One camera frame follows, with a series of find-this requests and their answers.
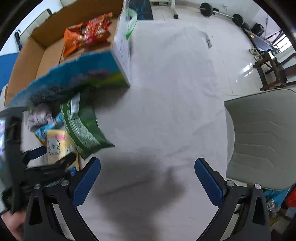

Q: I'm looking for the blue wrapper packet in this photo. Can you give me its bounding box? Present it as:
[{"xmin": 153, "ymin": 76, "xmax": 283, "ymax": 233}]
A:
[{"xmin": 34, "ymin": 113, "xmax": 64, "ymax": 145}]

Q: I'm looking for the yellow tissue pack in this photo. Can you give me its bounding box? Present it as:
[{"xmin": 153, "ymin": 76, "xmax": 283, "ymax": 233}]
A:
[{"xmin": 46, "ymin": 130, "xmax": 80, "ymax": 171}]

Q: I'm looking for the green snack bag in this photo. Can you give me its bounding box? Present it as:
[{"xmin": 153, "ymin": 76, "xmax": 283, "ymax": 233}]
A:
[{"xmin": 60, "ymin": 91, "xmax": 115, "ymax": 159}]

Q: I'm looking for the orange snack bag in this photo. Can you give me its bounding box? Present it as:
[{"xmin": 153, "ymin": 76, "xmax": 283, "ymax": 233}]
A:
[{"xmin": 63, "ymin": 23, "xmax": 87, "ymax": 58}]

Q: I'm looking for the red snack bag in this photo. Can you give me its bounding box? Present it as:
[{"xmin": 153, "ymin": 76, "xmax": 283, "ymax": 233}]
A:
[{"xmin": 79, "ymin": 12, "xmax": 113, "ymax": 48}]

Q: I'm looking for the person's left hand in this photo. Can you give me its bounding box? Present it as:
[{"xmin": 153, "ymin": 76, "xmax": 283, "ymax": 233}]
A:
[{"xmin": 1, "ymin": 210, "xmax": 26, "ymax": 241}]

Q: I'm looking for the grey plastic chair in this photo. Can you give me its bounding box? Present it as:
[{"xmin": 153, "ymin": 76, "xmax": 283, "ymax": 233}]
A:
[{"xmin": 224, "ymin": 88, "xmax": 295, "ymax": 190}]

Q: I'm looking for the open cardboard box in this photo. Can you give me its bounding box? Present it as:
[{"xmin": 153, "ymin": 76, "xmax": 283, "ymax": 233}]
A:
[{"xmin": 4, "ymin": 1, "xmax": 137, "ymax": 108}]

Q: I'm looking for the blue foam mat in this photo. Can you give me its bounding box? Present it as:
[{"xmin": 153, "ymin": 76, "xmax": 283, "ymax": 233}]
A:
[{"xmin": 0, "ymin": 52, "xmax": 19, "ymax": 90}]

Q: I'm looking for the grey table cloth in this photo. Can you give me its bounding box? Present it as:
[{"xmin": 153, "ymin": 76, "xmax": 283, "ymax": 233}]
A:
[{"xmin": 78, "ymin": 20, "xmax": 227, "ymax": 240}]

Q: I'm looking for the white padded chair left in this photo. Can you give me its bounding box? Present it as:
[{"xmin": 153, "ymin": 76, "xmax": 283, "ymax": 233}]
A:
[{"xmin": 14, "ymin": 9, "xmax": 52, "ymax": 51}]

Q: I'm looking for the dark wooden chair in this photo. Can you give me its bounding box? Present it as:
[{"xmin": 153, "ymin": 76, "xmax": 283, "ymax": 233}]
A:
[{"xmin": 253, "ymin": 50, "xmax": 295, "ymax": 91}]

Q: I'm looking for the treadmill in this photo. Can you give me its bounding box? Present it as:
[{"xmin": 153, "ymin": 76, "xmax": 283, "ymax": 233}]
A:
[{"xmin": 241, "ymin": 28, "xmax": 279, "ymax": 55}]

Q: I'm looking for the black speaker box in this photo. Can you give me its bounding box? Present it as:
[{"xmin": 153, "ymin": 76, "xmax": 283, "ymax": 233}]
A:
[{"xmin": 251, "ymin": 23, "xmax": 265, "ymax": 36}]

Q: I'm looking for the black floor mat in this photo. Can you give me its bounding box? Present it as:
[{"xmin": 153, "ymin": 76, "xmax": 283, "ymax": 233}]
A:
[{"xmin": 129, "ymin": 0, "xmax": 154, "ymax": 20}]

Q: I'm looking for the barbell on floor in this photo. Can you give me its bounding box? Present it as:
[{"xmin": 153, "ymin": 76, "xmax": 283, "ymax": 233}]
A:
[{"xmin": 199, "ymin": 3, "xmax": 244, "ymax": 27}]

